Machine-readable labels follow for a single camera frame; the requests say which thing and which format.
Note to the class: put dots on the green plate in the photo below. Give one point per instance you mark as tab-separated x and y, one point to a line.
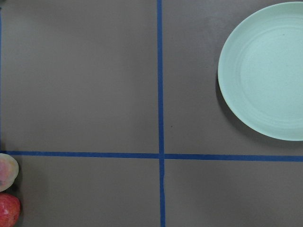
260	71

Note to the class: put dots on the red pomegranate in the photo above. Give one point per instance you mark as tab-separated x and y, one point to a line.
9	210

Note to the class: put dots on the pink peach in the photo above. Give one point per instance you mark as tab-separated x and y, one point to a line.
9	170

